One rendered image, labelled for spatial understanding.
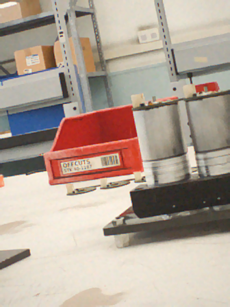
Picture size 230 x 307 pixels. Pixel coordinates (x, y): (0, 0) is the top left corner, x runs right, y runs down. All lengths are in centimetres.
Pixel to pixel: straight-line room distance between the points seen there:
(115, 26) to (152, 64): 38
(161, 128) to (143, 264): 9
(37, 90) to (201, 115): 250
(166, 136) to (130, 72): 457
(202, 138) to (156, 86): 452
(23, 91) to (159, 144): 252
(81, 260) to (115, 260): 2
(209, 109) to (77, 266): 10
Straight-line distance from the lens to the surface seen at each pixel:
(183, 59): 266
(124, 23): 495
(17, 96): 289
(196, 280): 26
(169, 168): 36
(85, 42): 482
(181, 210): 34
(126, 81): 494
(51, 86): 283
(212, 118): 36
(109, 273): 29
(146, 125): 36
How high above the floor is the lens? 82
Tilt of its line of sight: 4 degrees down
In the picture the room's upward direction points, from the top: 11 degrees counter-clockwise
